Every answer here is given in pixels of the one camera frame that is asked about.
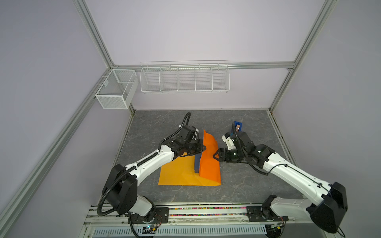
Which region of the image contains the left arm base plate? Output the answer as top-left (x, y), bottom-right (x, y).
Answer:
top-left (130, 207), bottom-right (169, 224)

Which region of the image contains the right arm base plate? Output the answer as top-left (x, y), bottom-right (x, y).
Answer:
top-left (247, 205), bottom-right (289, 222)

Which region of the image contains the blue tape dispenser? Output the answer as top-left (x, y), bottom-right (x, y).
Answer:
top-left (232, 121), bottom-right (243, 132)

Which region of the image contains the white vented cable duct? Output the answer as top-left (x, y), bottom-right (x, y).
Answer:
top-left (91, 224), bottom-right (267, 238)

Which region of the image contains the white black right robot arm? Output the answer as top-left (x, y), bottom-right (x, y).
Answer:
top-left (213, 131), bottom-right (348, 234)

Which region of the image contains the aluminium front rail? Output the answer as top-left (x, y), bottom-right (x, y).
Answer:
top-left (83, 203), bottom-right (334, 228)

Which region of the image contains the orange wrapping paper sheet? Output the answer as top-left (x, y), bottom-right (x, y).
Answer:
top-left (158, 131), bottom-right (222, 186)

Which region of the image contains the white wire wall shelf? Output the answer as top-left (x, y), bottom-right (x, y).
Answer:
top-left (140, 60), bottom-right (230, 93)

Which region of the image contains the white mesh side basket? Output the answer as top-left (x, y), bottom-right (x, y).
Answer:
top-left (95, 69), bottom-right (139, 110)

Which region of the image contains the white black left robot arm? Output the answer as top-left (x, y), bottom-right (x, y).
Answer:
top-left (97, 112), bottom-right (206, 221)

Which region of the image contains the blue gift box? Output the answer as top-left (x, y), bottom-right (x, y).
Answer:
top-left (194, 153), bottom-right (202, 174)

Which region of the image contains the aluminium corner frame post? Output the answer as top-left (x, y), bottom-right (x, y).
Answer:
top-left (73, 0), bottom-right (115, 68)

